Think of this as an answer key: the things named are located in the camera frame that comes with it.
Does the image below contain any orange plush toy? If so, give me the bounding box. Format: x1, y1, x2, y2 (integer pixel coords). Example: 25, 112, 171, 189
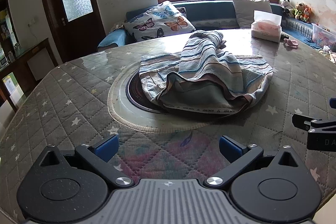
303, 6, 313, 23

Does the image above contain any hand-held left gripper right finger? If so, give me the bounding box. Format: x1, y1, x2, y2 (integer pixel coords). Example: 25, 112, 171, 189
206, 135, 300, 189

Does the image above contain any butterfly print pillow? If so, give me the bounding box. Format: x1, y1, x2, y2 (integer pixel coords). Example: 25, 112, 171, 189
123, 1, 196, 42

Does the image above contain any plain white pillow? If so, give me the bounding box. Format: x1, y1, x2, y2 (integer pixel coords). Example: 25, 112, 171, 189
232, 0, 273, 29

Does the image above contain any striped blue pink blanket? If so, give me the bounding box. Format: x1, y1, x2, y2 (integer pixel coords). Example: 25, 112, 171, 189
139, 30, 274, 115

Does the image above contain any dark wooden door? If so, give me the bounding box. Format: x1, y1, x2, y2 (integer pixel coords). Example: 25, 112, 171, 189
36, 0, 107, 63

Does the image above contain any blue cushion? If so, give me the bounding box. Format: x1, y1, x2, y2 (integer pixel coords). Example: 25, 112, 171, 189
98, 29, 129, 50

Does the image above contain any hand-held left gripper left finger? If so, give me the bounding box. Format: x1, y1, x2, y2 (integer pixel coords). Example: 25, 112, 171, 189
39, 134, 133, 189

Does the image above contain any dark wooden cabinet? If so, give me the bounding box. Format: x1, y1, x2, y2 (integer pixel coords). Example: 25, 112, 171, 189
0, 0, 57, 111

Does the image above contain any pink tissue box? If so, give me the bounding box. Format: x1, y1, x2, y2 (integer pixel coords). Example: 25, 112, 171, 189
251, 10, 282, 43

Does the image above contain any dark blue sofa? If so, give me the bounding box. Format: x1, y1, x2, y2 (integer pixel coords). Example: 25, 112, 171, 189
126, 0, 336, 56

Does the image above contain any yellow paper sheet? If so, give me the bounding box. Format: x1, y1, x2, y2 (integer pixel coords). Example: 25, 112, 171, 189
2, 72, 17, 95

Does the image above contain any round black table hotplate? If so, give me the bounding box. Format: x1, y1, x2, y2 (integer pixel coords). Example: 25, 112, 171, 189
125, 70, 171, 114

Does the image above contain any small pink toy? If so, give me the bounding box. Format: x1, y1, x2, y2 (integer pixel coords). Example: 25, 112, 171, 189
283, 38, 299, 49

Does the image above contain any pale cloth pile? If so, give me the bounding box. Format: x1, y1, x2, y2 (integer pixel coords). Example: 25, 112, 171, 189
319, 45, 336, 64

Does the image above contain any grey star quilted table cover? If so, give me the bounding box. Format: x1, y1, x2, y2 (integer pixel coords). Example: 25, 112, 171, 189
0, 30, 336, 214

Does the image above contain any clear plastic storage box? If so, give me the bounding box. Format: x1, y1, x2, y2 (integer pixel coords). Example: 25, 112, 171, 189
311, 23, 336, 50

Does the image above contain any brown plush toy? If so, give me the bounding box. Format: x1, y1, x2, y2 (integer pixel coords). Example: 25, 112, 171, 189
294, 2, 305, 20

